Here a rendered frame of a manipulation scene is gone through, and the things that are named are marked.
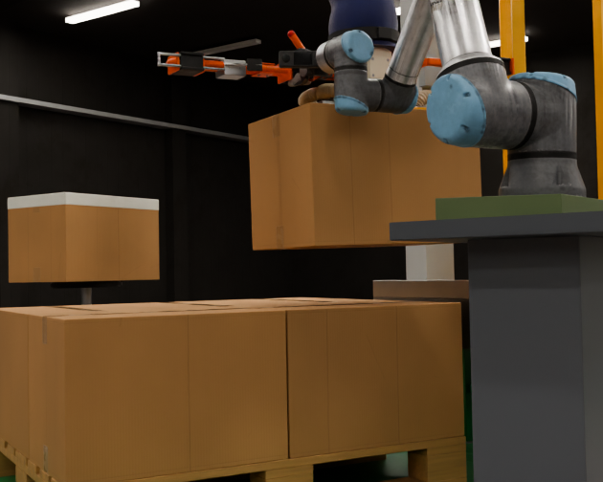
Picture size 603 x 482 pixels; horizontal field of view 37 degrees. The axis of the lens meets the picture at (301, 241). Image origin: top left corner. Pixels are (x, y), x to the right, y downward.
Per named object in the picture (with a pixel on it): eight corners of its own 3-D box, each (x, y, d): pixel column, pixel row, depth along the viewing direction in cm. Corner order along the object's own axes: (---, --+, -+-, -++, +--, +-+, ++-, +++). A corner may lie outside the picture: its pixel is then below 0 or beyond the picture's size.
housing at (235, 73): (236, 80, 266) (235, 65, 266) (247, 76, 260) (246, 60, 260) (214, 78, 262) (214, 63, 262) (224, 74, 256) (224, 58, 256)
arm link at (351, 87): (382, 113, 242) (381, 67, 242) (345, 110, 237) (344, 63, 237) (364, 119, 250) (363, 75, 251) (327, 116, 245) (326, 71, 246)
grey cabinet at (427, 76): (453, 91, 419) (452, 27, 420) (460, 88, 414) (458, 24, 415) (418, 87, 409) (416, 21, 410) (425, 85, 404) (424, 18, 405)
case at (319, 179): (408, 246, 313) (403, 131, 314) (483, 241, 278) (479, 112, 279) (252, 250, 284) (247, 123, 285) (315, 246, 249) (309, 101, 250)
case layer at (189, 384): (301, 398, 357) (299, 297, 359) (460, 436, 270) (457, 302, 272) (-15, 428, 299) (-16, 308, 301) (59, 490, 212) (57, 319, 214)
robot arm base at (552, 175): (595, 199, 205) (595, 156, 205) (571, 195, 189) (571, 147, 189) (515, 202, 215) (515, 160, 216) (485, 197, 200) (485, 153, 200)
